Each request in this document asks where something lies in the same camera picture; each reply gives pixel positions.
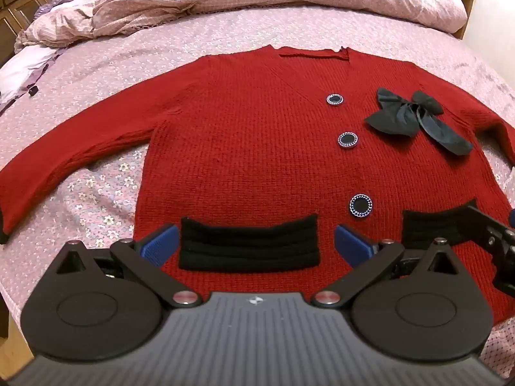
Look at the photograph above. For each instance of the wooden cabinet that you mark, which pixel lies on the wooden cabinet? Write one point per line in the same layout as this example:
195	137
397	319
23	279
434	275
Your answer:
22	6

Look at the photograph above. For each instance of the small black clip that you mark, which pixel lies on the small black clip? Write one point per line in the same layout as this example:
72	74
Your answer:
31	90

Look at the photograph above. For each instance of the lilac frilled pillow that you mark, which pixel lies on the lilac frilled pillow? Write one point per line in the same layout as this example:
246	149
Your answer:
22	70

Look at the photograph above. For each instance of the red knit cardigan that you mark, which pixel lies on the red knit cardigan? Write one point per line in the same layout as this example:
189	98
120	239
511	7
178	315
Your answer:
257	161

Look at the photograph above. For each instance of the pink floral bed sheet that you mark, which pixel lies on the pink floral bed sheet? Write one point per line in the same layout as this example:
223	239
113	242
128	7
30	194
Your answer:
100	197

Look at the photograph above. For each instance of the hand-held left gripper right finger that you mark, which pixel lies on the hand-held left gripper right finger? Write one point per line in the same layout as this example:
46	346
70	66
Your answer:
354	245

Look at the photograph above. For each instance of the black ribbon bow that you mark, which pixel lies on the black ribbon bow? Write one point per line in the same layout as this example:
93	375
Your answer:
406	118

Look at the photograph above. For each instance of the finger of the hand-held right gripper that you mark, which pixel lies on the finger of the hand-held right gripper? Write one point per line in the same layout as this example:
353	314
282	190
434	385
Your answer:
493	237

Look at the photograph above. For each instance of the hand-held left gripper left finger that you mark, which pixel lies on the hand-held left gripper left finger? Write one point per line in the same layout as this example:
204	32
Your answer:
159	245

